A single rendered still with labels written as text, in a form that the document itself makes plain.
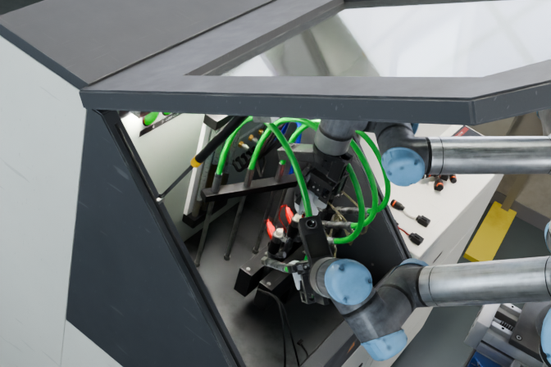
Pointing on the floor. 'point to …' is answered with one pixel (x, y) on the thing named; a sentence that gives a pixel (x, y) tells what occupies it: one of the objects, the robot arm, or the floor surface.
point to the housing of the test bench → (29, 179)
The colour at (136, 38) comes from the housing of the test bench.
